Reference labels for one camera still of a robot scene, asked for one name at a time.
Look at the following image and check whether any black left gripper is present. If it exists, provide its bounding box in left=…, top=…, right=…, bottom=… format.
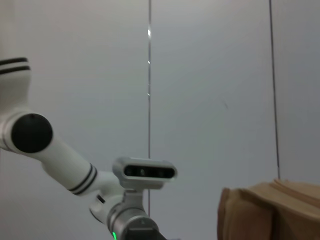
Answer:
left=125, top=226, right=168, bottom=240

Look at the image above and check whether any khaki canvas food bag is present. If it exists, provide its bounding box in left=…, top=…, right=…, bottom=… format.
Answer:
left=215, top=177, right=320, bottom=240

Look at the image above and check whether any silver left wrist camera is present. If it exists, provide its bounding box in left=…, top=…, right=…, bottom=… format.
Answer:
left=111, top=156, right=179, bottom=191

